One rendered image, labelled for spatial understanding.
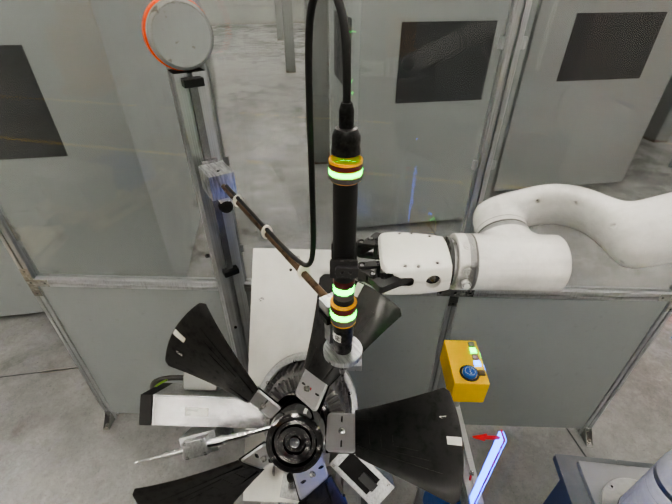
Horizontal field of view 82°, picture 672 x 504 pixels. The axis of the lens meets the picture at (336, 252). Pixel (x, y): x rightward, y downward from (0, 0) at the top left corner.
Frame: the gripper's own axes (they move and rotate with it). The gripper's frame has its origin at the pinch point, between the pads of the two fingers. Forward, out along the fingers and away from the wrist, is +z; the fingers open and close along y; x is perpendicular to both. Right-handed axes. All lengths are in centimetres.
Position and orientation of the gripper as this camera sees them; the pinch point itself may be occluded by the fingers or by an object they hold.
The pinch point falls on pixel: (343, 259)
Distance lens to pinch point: 57.9
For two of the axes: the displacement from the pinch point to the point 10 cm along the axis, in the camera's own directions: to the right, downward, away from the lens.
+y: 0.4, -5.8, 8.1
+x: 0.0, -8.1, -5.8
